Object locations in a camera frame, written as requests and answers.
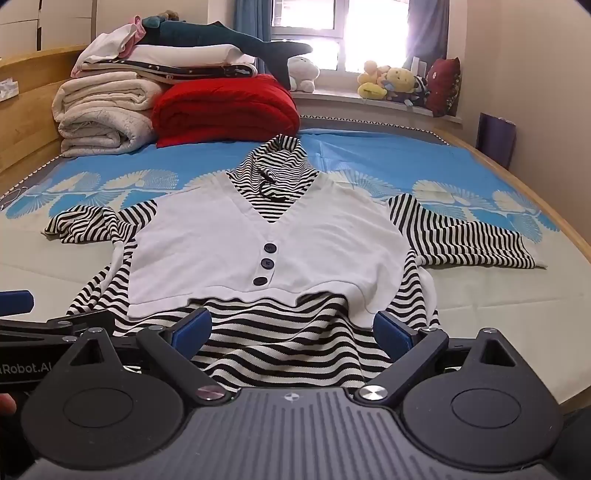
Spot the white folded cloth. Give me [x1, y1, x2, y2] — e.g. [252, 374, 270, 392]
[71, 23, 139, 77]

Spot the blue cream printed bed sheet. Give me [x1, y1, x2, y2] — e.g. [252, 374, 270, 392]
[0, 127, 591, 416]

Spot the white folded blanket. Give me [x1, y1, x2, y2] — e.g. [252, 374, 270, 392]
[122, 44, 257, 66]

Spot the white wardrobe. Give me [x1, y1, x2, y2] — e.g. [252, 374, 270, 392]
[0, 0, 116, 58]

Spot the dark red cushion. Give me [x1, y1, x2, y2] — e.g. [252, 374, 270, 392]
[425, 58, 462, 118]

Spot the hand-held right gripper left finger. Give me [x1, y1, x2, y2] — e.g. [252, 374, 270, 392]
[60, 308, 232, 407]

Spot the round yellow plush toy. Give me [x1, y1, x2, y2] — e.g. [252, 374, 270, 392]
[383, 67, 423, 104]

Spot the red folded quilt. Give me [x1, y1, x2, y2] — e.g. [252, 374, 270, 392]
[151, 74, 301, 148]

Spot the purple bag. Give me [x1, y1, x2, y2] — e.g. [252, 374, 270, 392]
[475, 112, 517, 169]

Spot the pink cloth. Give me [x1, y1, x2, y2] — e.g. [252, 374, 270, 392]
[121, 15, 148, 51]

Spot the window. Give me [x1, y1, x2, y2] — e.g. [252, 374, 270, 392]
[270, 0, 411, 72]

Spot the dark patterned folded blanket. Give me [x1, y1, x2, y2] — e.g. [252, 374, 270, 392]
[71, 58, 259, 86]

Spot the white plush toy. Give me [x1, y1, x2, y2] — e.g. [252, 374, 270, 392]
[286, 55, 320, 93]

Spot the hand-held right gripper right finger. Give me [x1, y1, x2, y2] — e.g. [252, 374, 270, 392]
[353, 310, 522, 409]

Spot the striped and white sweater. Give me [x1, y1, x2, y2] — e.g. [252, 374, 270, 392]
[44, 134, 548, 393]

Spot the wooden headboard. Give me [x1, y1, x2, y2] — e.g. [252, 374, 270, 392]
[0, 44, 88, 185]

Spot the blue curtain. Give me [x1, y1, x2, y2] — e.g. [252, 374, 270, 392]
[233, 0, 273, 44]
[402, 0, 451, 70]

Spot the textured cream folded quilt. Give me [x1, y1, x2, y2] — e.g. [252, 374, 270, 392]
[58, 105, 160, 158]

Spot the dark teal shark plush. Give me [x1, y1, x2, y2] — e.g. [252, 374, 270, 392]
[139, 16, 314, 90]

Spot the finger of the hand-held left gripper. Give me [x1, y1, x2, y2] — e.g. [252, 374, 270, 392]
[0, 290, 35, 315]
[0, 310, 116, 342]

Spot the smooth cream folded blanket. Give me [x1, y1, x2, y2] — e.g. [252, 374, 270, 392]
[52, 78, 169, 123]

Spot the wooden bed frame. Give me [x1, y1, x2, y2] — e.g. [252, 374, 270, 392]
[434, 127, 591, 411]

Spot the window sill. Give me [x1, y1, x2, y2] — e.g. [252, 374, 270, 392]
[291, 90, 462, 125]

